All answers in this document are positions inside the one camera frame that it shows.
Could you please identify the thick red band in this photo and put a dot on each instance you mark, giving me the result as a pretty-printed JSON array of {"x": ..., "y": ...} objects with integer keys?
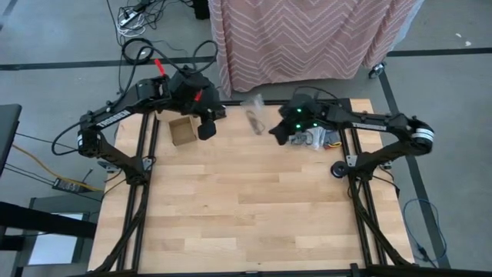
[{"x": 327, "y": 146}]

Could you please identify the clear plastic bag stack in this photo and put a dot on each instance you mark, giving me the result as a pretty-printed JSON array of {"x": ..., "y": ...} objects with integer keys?
[{"x": 254, "y": 111}]

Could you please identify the white power strip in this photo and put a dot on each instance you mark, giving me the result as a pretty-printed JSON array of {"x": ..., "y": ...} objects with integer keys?
[{"x": 128, "y": 18}]

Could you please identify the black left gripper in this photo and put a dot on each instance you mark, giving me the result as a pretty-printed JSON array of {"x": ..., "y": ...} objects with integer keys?
[{"x": 194, "y": 94}]

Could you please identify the thick yellow band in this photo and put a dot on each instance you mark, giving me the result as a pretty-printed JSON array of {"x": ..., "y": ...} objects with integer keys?
[{"x": 337, "y": 144}]

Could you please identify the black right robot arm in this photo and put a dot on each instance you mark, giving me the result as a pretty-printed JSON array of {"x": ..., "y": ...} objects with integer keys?
[{"x": 378, "y": 125}]

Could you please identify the black round roll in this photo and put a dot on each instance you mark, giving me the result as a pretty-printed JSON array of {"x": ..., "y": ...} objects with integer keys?
[{"x": 333, "y": 169}]

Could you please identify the black furniture beam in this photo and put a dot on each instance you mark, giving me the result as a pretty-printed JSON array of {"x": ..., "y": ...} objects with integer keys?
[{"x": 38, "y": 223}]

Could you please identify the black flat panel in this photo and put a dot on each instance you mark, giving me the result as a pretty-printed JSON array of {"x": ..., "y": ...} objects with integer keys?
[{"x": 7, "y": 131}]

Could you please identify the small open cardboard box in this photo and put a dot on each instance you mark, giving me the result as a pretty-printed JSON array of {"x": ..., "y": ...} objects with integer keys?
[{"x": 183, "y": 132}]

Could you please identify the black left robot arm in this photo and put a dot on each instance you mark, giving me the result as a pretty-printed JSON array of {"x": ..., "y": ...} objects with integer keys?
[{"x": 123, "y": 111}]

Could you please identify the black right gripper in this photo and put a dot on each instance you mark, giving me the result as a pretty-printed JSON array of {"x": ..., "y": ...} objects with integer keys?
[{"x": 301, "y": 113}]

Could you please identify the dark gray bundle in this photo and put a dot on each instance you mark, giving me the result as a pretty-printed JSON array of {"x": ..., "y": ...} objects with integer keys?
[{"x": 332, "y": 135}]

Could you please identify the pink chevron cloth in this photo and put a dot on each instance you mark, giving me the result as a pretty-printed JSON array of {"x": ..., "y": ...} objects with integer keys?
[{"x": 307, "y": 38}]

